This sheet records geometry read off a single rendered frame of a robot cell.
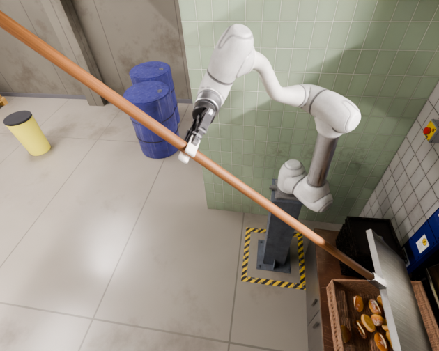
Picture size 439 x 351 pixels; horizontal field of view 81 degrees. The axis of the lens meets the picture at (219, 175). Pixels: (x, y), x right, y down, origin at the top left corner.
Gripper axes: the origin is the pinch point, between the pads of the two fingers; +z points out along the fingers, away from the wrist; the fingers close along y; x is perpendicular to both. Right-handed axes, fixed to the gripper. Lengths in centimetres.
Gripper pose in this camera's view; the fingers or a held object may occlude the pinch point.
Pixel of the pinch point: (189, 149)
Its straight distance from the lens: 74.4
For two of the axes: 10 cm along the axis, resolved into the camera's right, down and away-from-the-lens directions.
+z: -1.9, 7.2, -6.7
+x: -7.7, -5.3, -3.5
